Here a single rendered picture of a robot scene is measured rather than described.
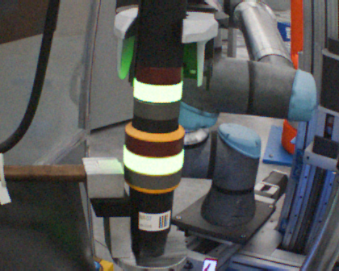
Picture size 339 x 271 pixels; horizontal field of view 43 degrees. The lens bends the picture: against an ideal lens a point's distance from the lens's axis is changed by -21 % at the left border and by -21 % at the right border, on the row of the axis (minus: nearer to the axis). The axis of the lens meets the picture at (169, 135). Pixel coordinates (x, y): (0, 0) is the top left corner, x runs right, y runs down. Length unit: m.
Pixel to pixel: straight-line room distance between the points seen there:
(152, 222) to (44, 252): 0.17
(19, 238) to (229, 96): 0.33
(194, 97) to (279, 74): 0.12
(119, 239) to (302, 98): 0.34
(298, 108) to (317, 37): 0.62
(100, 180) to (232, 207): 0.89
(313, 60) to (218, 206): 0.47
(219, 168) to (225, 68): 0.60
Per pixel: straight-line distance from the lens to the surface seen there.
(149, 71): 0.36
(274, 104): 0.65
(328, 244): 0.80
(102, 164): 0.39
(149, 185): 0.38
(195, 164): 1.21
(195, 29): 0.35
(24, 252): 0.52
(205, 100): 0.64
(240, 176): 1.22
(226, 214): 1.26
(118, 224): 0.40
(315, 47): 1.26
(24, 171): 0.38
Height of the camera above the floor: 1.69
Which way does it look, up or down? 21 degrees down
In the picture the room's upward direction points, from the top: 4 degrees clockwise
